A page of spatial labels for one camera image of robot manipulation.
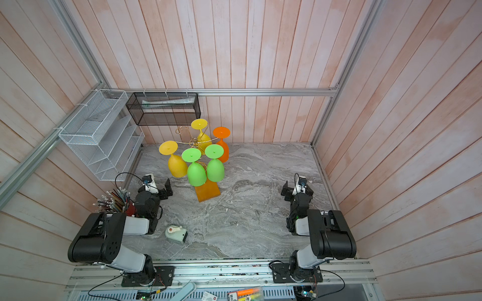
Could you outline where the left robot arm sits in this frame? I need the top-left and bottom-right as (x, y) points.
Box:
(67, 176), (174, 287)

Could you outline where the gold rack with wooden base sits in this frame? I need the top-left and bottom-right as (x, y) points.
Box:
(188, 135), (220, 203)

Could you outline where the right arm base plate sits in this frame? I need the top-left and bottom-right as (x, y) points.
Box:
(268, 261), (323, 283)

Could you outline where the white wire mesh shelf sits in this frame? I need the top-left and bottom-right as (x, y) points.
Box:
(59, 90), (144, 183)

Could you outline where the front yellow wine glass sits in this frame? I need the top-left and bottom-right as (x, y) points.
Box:
(159, 140), (188, 178)

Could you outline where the green wine glass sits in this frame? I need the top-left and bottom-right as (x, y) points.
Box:
(205, 144), (225, 183)
(182, 148), (207, 187)

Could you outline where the box of coloured items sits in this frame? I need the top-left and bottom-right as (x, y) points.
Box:
(227, 287), (264, 301)

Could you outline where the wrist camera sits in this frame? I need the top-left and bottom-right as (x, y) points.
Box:
(292, 173), (308, 196)
(142, 174), (159, 194)

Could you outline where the orange wine glass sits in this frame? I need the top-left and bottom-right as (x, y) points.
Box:
(213, 127), (230, 163)

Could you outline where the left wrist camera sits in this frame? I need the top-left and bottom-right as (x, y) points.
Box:
(142, 174), (159, 194)

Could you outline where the yellow wine glass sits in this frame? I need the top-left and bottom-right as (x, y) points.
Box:
(191, 119), (212, 155)
(159, 140), (188, 178)

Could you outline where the aluminium front rail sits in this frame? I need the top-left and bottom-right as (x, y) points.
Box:
(65, 258), (377, 291)

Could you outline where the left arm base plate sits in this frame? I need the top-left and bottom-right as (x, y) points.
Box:
(121, 266), (175, 287)

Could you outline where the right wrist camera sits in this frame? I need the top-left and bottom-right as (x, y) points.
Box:
(292, 173), (308, 196)

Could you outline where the back yellow wine glass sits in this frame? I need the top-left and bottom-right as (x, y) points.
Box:
(191, 119), (212, 155)

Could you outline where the red pencil cup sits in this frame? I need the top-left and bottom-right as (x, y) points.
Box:
(93, 188), (136, 216)

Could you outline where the black mesh basket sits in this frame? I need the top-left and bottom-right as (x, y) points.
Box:
(126, 92), (201, 126)

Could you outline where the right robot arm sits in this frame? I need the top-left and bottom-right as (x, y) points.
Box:
(281, 174), (356, 282)

